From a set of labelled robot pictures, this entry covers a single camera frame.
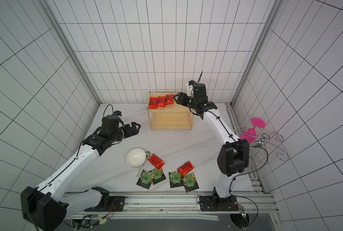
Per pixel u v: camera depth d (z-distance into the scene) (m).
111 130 0.59
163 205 0.73
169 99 0.90
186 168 0.83
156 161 0.86
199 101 0.65
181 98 0.73
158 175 0.82
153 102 0.90
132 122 0.71
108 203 0.70
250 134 0.75
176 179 0.81
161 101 0.90
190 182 0.79
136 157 0.87
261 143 0.65
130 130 0.69
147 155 0.87
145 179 0.81
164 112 0.89
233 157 0.47
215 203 0.65
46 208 0.37
